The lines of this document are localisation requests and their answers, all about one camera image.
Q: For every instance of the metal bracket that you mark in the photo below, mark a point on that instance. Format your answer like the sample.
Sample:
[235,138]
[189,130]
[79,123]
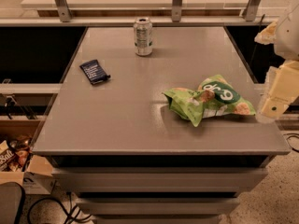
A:
[63,10]
[176,10]
[250,12]

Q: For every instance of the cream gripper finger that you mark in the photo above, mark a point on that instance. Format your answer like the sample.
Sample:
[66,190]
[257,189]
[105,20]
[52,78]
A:
[267,35]
[281,88]

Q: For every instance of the lower grey drawer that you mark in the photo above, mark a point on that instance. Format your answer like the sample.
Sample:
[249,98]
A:
[157,206]

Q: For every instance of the right metal bracket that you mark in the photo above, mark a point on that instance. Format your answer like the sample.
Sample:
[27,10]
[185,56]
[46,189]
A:
[250,12]

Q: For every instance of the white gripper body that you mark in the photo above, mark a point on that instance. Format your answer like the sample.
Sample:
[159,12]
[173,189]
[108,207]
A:
[289,36]

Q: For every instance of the grey drawer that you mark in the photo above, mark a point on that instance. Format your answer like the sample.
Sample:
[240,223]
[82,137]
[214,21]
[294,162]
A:
[157,206]
[82,180]

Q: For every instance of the left metal bracket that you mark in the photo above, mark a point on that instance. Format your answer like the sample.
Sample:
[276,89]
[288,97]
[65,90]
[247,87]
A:
[63,10]

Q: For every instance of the middle metal bracket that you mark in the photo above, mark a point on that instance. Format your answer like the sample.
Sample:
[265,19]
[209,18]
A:
[176,10]

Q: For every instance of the green rice chip bag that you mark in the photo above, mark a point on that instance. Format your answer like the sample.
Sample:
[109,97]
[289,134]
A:
[214,97]

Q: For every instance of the dark blue rxbar wrapper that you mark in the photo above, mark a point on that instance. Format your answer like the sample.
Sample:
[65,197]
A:
[94,72]

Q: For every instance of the upper grey drawer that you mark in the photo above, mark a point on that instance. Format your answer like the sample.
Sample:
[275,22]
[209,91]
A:
[82,180]

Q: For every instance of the silver green soda can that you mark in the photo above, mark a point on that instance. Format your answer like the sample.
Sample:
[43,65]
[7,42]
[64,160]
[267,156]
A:
[143,36]

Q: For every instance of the brown snack bag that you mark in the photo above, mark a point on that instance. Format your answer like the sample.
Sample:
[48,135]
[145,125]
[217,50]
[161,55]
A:
[14,153]

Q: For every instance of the cardboard box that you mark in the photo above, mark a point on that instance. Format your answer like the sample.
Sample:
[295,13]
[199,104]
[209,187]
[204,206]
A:
[36,178]

